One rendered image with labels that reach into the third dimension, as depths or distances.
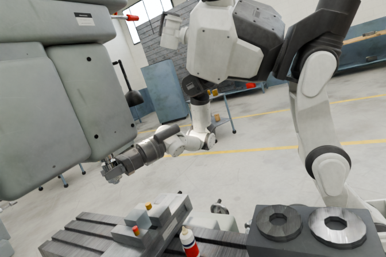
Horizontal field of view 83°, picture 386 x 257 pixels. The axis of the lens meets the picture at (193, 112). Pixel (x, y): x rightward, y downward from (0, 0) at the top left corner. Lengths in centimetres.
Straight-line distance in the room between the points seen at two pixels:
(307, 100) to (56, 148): 71
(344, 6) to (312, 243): 63
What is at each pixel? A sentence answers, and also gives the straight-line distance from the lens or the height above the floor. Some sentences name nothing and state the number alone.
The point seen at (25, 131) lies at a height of 146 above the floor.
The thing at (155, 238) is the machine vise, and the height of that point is 100.
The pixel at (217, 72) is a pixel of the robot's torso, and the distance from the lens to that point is 77.
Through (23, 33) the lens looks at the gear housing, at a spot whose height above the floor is 165.
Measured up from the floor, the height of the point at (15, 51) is 161.
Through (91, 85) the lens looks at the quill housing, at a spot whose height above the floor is 151.
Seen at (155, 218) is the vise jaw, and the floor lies 104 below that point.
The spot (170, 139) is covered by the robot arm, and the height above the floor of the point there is 125.
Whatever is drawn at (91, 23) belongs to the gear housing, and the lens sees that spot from 70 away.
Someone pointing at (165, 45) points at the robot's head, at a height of 158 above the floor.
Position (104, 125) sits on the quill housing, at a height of 140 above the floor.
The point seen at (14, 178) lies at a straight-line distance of 53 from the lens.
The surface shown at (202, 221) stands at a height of 85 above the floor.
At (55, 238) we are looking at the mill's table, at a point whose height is 93.
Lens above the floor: 148
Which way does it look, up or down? 11 degrees down
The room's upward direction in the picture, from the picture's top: 18 degrees counter-clockwise
